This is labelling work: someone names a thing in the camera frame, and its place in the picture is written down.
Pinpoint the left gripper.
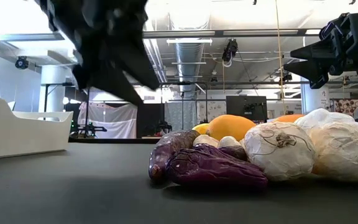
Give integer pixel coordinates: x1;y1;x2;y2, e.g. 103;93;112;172
35;0;161;106

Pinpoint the white garlic bulb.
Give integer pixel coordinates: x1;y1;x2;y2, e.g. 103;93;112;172
192;134;220;148
243;121;316;182
217;136;241;149
294;108;356;131
308;121;358;183

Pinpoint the purple sweet potato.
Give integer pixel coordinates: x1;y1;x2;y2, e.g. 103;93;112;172
165;147;269;190
148;129;201;182

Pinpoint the purple eggplant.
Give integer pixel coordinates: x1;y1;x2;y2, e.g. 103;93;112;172
218;144;249;162

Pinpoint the white round column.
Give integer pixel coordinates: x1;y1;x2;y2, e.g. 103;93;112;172
301;73;331;115
40;65;67;113

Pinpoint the brown polka-dot curtain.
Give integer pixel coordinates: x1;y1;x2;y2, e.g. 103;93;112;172
330;98;358;118

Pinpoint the white cloth sheet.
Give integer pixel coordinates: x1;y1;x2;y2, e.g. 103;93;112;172
77;101;139;139

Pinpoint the black partition panel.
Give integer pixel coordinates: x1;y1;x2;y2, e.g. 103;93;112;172
137;103;167;138

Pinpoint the grey curtain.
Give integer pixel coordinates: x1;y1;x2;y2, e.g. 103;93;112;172
165;101;198;131

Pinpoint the white ceiling light fixture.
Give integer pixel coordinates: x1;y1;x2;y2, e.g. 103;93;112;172
166;38;213;45

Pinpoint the black monitor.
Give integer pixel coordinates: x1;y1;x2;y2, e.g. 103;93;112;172
225;95;269;122

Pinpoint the black ceiling spotlight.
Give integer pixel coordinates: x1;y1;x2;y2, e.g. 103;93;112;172
14;55;30;70

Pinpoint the pale patterned curtain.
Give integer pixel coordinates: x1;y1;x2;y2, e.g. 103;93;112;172
197;100;228;124

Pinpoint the white plastic basket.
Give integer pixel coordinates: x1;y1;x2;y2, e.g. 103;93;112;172
0;95;74;160

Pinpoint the black table mat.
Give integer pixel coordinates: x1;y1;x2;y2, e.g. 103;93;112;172
0;142;358;224

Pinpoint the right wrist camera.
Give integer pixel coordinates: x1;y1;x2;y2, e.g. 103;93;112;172
319;12;351;41

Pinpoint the yellow hanging rope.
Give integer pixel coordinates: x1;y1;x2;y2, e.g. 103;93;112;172
274;0;287;115

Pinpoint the silver ventilation duct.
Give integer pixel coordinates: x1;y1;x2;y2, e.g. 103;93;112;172
173;42;205;100

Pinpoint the black horizontal frame bar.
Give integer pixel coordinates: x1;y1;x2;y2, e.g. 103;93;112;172
40;80;358;87

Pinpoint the black hanging ceiling camera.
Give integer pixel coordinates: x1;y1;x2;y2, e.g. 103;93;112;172
221;38;239;68

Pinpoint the grey overhead frame beam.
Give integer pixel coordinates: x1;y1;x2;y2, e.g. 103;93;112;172
0;28;323;43

